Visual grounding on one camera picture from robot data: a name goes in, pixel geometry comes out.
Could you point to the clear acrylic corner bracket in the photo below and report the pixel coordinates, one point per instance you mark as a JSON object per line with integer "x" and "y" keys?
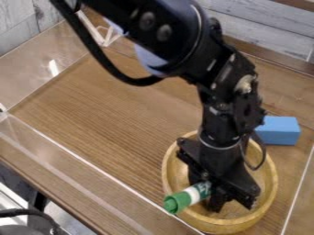
{"x": 104, "y": 35}

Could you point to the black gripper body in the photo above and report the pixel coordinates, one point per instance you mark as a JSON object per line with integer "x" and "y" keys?
{"x": 225, "y": 164}

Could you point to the clear acrylic barrier wall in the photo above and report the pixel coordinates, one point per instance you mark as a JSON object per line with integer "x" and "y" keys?
{"x": 105, "y": 204}

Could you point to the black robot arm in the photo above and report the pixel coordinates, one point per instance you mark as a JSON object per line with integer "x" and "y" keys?
{"x": 180, "y": 44}

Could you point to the green Expo marker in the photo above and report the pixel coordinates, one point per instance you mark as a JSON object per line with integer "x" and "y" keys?
{"x": 176, "y": 202}

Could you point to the blue foam block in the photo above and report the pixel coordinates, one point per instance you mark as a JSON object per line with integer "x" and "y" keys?
{"x": 279, "y": 130}

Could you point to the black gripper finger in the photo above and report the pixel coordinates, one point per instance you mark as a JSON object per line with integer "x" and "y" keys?
{"x": 196, "y": 173}
{"x": 217, "y": 199}

